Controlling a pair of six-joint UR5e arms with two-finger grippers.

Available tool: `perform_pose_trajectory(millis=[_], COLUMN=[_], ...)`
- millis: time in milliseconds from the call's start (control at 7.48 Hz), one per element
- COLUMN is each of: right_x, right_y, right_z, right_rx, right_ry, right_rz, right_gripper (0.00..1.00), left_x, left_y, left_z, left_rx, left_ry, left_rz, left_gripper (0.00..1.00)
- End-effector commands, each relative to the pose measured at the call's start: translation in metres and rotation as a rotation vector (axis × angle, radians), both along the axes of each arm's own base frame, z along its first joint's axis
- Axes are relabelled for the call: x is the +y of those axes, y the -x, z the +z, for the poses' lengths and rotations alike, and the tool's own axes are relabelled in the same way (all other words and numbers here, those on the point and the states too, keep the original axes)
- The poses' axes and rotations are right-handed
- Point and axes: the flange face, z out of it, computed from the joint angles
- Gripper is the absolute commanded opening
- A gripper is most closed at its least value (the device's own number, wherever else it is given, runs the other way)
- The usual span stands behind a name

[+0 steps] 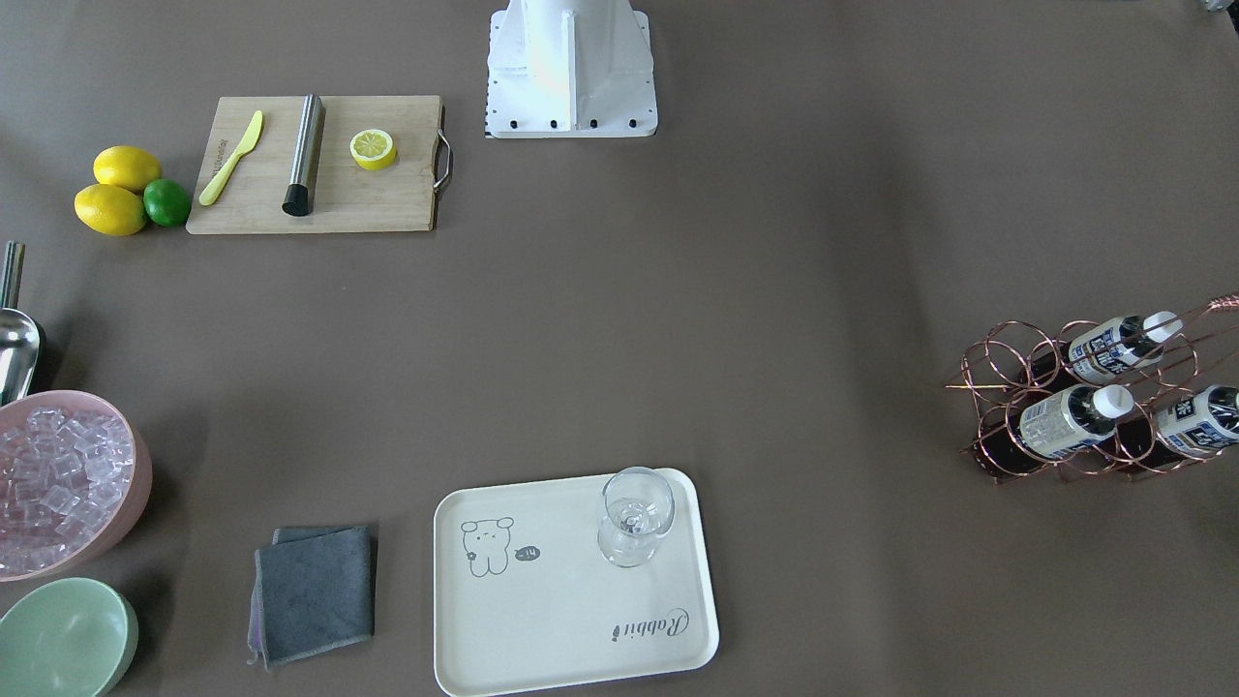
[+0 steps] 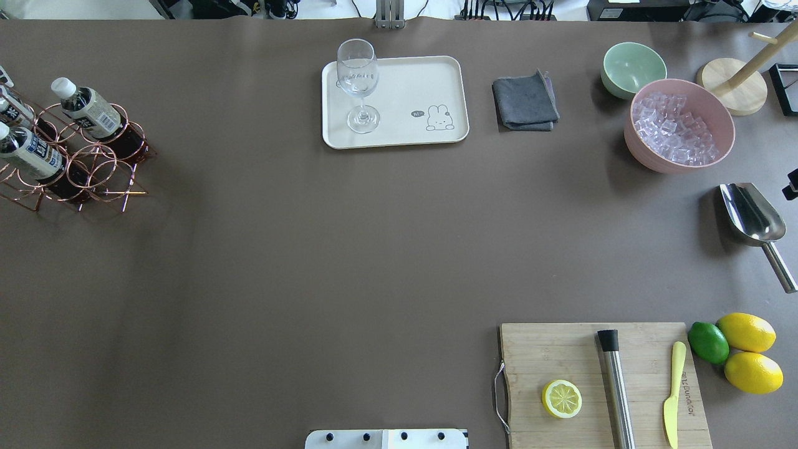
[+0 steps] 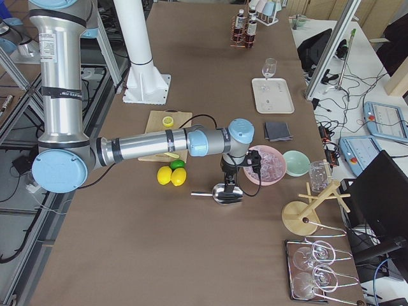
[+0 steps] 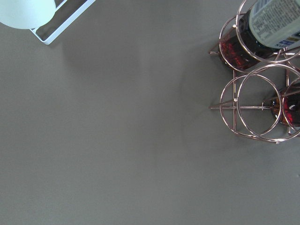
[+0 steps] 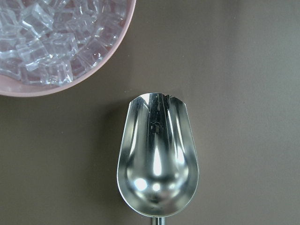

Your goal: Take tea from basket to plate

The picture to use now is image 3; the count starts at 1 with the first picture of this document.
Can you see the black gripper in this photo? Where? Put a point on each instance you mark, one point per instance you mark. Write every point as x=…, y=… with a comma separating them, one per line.
x=227, y=168

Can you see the copper wire bottle basket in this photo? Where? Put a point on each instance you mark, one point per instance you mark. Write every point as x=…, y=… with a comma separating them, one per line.
x=242, y=43

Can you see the tea bottle moved to tray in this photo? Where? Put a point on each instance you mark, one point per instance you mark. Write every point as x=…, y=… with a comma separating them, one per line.
x=239, y=26

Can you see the white robot base pillar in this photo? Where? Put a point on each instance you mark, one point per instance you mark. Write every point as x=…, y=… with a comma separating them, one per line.
x=145, y=84

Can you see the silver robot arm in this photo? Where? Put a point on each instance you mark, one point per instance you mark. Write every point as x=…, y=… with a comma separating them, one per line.
x=66, y=154

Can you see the tea bottle in basket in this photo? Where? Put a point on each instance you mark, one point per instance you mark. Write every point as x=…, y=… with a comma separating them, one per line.
x=252, y=15
x=251, y=32

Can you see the metal ice scoop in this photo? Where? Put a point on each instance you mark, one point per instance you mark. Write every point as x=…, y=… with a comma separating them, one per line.
x=221, y=196

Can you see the pink bowl of ice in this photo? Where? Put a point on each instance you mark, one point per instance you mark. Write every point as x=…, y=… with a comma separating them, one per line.
x=273, y=164

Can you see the yellow lemon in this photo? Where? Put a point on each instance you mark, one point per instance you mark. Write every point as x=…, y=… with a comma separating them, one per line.
x=164, y=175
x=178, y=176

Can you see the green lime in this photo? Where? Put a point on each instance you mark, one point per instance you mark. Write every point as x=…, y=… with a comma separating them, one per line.
x=177, y=164

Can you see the yellow plastic knife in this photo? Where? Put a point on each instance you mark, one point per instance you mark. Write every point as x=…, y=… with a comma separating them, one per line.
x=172, y=155

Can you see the grey folded cloth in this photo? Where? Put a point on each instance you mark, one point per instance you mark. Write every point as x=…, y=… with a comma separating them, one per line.
x=277, y=131

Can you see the green bowl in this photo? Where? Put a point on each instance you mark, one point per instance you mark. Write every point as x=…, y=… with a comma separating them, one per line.
x=297, y=163

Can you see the wooden cutting board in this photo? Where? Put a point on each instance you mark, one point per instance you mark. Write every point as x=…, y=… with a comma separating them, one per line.
x=154, y=124

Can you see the wooden glass tree stand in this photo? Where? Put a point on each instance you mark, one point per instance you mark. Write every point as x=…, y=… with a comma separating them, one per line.
x=300, y=218

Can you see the half lemon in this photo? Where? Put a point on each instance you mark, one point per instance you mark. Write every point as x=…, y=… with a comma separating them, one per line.
x=168, y=121

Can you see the cream rabbit tray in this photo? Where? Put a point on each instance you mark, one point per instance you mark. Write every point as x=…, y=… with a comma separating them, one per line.
x=272, y=96

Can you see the clear tumbler on stand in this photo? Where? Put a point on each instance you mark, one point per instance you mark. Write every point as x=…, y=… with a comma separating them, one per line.
x=320, y=175

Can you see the orange usb hub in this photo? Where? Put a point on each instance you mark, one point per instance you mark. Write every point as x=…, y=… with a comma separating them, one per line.
x=332, y=156
x=325, y=134

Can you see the clear wine glass on tray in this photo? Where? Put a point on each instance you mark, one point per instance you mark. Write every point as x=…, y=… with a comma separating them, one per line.
x=268, y=71

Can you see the upper hanging wine glass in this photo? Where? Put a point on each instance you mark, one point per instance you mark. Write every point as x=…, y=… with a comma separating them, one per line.
x=317, y=253

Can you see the hanging wine glass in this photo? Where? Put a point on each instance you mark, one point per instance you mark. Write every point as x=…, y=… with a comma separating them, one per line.
x=317, y=253
x=320, y=281

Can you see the black glass rack tray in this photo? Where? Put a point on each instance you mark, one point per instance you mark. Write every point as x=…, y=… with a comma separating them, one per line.
x=291, y=246

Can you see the blue teach pendant near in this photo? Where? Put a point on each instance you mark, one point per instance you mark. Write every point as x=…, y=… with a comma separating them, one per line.
x=359, y=151

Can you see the blue teach pendant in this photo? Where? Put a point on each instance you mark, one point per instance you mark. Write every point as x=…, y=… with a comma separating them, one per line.
x=385, y=121
x=359, y=151

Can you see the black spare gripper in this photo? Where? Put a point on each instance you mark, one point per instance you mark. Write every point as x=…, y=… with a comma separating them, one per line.
x=327, y=77

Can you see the lower hanging wine glass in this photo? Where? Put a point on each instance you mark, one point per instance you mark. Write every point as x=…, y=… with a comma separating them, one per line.
x=320, y=281

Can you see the black monitor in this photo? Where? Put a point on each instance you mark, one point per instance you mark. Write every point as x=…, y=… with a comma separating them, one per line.
x=380, y=193

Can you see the blue teach pendant far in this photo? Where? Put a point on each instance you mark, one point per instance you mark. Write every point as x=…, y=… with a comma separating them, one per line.
x=385, y=121

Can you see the blue cup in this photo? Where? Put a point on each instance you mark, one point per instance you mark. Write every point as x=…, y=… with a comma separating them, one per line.
x=269, y=8

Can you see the pink cup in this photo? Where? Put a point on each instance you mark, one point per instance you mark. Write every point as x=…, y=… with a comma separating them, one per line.
x=260, y=5

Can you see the aluminium frame post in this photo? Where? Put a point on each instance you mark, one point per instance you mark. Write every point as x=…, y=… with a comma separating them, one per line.
x=329, y=51

